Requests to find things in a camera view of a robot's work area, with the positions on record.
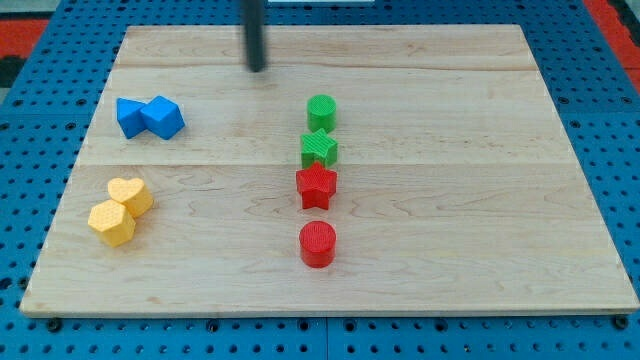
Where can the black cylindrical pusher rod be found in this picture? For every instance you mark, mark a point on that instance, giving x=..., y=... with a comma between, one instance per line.
x=253, y=27

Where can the light wooden board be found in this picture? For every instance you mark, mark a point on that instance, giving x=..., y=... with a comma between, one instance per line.
x=458, y=190

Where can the blue cube block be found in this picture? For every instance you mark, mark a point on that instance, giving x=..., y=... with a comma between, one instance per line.
x=162, y=117

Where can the red star block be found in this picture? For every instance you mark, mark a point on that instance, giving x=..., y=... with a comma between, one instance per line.
x=316, y=185

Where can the blue triangle block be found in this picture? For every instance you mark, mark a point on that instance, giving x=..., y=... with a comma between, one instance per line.
x=129, y=118

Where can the red cylinder block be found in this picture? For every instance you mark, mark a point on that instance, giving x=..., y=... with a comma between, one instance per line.
x=317, y=241

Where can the yellow heart block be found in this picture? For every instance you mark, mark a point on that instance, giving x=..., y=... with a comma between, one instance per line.
x=132, y=193

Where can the green star block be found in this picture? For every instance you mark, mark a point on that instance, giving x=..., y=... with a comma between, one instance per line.
x=318, y=147

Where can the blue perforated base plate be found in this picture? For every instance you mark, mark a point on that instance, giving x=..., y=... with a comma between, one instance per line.
x=48, y=110

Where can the yellow hexagon block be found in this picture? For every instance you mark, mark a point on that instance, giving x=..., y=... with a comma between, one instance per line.
x=112, y=223

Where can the green cylinder block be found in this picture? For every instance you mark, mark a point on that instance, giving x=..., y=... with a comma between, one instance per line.
x=321, y=113

